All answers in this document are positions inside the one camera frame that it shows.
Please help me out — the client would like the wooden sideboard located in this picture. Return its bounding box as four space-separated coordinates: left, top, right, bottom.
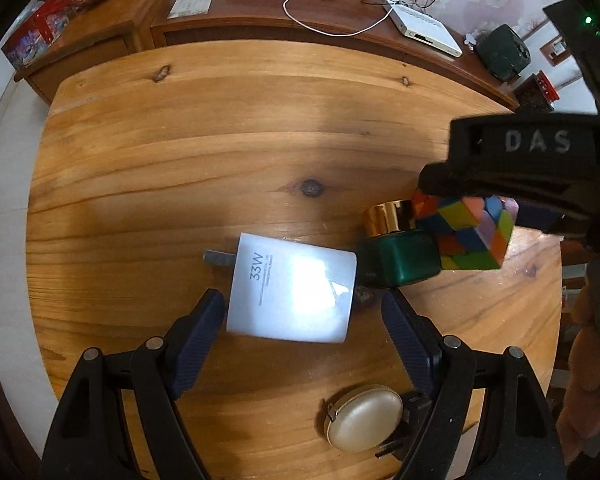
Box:
14 0 518 110

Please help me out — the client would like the white 33W charger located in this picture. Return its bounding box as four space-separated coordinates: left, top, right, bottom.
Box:
204 233 358 344

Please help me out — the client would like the green perfume bottle gold cap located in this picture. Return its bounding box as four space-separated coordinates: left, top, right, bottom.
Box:
355 200 441 289

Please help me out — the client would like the white paper card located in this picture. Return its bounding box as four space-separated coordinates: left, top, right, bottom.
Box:
168 0 212 20

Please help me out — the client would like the white router box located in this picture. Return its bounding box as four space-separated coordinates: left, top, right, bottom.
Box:
385 1 463 58

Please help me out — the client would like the dark green bag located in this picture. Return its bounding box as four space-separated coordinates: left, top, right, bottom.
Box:
476 24 531 82

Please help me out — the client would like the colourful puzzle cube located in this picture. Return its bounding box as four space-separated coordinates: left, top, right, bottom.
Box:
412 188 519 270

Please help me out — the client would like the black plug adapter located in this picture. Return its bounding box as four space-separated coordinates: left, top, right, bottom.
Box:
375 390 431 460

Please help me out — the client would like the round cream compact case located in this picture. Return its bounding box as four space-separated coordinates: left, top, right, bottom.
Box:
324 385 403 453

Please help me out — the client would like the red gift box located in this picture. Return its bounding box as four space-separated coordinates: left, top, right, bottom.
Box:
1 0 72 70

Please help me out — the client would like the red lid jar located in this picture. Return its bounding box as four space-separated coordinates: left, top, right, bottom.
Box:
514 70 559 114

